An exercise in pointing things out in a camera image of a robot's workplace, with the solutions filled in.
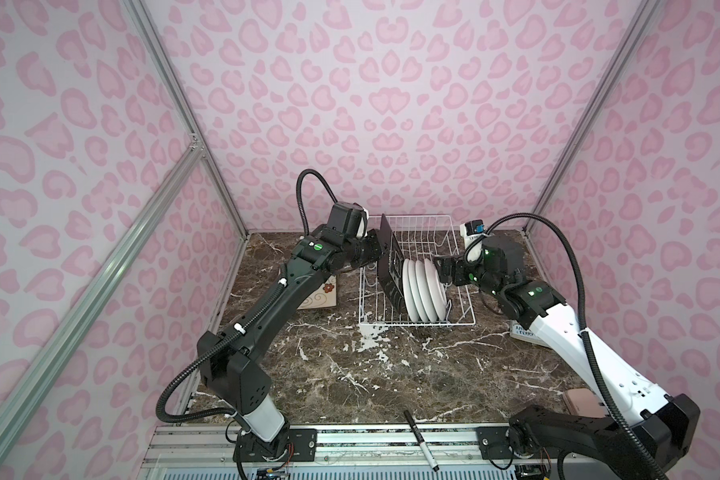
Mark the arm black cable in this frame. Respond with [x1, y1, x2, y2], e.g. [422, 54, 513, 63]
[155, 168, 341, 425]
[465, 212, 673, 480]

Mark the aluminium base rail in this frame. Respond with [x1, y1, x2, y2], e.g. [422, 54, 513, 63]
[143, 422, 661, 480]

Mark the white wire dish rack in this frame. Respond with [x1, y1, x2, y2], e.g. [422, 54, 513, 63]
[358, 214, 475, 327]

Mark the floral square plate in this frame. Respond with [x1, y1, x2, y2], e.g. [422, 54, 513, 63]
[299, 275, 338, 310]

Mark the black marker pen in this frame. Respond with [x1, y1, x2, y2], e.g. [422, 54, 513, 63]
[403, 409, 440, 472]

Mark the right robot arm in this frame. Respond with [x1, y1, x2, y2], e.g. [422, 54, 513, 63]
[434, 236, 701, 479]

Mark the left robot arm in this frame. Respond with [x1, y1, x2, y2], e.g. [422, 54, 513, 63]
[198, 202, 381, 457]

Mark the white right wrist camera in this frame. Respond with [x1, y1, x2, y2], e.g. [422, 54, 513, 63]
[460, 219, 485, 263]

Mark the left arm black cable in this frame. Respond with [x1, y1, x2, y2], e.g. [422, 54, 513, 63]
[155, 168, 341, 425]

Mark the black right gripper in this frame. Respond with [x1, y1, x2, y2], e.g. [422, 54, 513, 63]
[431, 249, 506, 299]

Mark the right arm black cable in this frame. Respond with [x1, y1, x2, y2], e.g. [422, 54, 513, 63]
[465, 212, 673, 480]

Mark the The 143-Storey Treehouse book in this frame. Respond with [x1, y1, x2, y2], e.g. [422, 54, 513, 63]
[509, 321, 547, 347]

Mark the white round plate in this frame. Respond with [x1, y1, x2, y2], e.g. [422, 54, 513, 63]
[428, 262, 448, 321]
[424, 259, 446, 322]
[414, 260, 437, 323]
[403, 259, 420, 323]

